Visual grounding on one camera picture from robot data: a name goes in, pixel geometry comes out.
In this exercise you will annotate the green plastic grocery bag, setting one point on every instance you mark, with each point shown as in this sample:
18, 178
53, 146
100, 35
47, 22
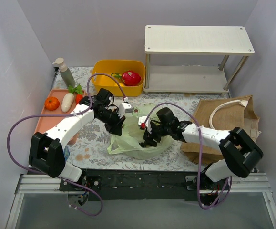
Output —
129, 142

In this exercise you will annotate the white blue tape roll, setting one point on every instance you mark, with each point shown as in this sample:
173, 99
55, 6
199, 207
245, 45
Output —
66, 153

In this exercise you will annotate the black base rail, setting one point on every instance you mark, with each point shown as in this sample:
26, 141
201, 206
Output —
139, 185

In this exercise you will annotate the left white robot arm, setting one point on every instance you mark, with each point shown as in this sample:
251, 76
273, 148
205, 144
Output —
47, 151

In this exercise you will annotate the brown jute tote bag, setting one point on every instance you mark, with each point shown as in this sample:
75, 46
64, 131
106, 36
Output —
225, 118

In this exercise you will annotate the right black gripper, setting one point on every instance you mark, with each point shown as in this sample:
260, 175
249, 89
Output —
152, 131

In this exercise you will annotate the orange pumpkin toy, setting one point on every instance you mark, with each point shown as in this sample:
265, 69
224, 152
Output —
51, 103

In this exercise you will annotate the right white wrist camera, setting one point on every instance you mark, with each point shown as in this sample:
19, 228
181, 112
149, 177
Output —
144, 123

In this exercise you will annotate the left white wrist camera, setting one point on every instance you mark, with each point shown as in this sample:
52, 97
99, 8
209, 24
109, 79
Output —
124, 107

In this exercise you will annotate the white radish toy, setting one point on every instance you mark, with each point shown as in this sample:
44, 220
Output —
68, 99

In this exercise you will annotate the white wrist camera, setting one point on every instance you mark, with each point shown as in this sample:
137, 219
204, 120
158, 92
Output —
144, 123
124, 107

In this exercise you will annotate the grey pump soap bottle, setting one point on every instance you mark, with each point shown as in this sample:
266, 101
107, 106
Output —
65, 72

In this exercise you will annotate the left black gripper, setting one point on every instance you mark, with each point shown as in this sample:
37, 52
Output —
115, 123

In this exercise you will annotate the white two-tier shelf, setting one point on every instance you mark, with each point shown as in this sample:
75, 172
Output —
194, 59

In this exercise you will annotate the red dragon fruit toy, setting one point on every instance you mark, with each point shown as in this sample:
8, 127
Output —
129, 78

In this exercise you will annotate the red chili pepper toy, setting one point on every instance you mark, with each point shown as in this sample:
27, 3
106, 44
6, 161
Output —
79, 93

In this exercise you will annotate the yellow plastic basket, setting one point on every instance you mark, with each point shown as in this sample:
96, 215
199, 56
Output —
105, 80

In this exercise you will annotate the floral table mat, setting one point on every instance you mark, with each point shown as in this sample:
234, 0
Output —
90, 149

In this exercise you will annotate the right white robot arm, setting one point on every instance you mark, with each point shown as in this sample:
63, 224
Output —
240, 153

